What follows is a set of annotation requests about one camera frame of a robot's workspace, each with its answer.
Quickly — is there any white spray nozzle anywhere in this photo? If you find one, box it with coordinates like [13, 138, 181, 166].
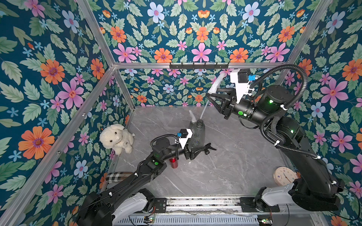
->
[200, 74, 225, 119]
[189, 110, 197, 124]

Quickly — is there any grey translucent spray bottle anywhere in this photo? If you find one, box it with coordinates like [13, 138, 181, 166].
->
[188, 119, 197, 133]

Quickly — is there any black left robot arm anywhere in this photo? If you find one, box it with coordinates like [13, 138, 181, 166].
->
[75, 134, 213, 226]

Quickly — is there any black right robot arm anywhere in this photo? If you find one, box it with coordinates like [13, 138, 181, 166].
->
[206, 64, 345, 211]

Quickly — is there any white plush teddy bear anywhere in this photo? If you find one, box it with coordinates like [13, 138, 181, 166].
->
[99, 124, 134, 155]

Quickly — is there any plaid fabric cloth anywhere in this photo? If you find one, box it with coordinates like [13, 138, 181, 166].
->
[105, 172, 133, 183]

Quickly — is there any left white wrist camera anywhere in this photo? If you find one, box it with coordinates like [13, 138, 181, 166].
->
[177, 128, 193, 149]

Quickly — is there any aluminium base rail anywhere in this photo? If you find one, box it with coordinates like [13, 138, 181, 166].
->
[87, 195, 323, 217]

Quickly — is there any black hook rail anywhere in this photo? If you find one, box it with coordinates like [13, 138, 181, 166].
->
[169, 62, 229, 70]

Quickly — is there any round beige wall clock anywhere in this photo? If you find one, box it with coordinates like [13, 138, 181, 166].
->
[273, 167, 298, 186]

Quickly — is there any aluminium frame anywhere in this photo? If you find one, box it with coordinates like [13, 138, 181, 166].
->
[1, 1, 330, 226]

